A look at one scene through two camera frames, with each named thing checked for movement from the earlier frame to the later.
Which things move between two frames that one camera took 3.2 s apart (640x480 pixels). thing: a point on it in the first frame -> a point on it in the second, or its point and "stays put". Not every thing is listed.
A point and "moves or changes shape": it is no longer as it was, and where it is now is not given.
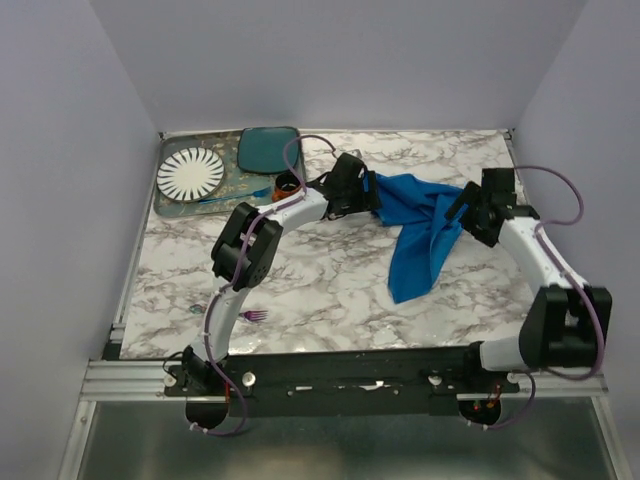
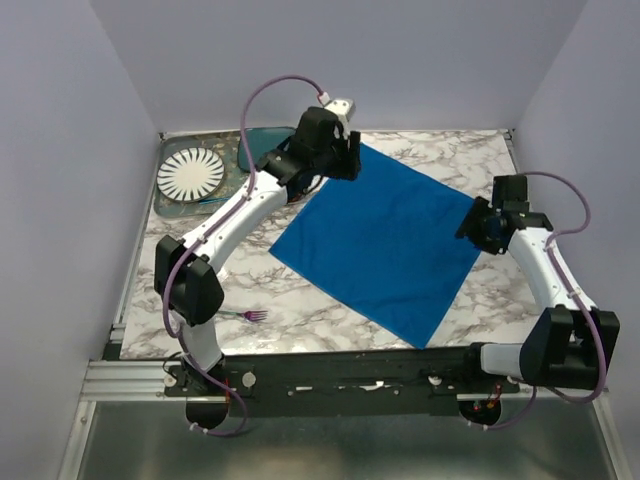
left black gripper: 366,200 -> 349,166
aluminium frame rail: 127,380 stays put
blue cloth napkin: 418,208 moves or changes shape
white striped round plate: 190,174 stays put
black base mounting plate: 408,382 stays put
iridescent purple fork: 249,315 stays put
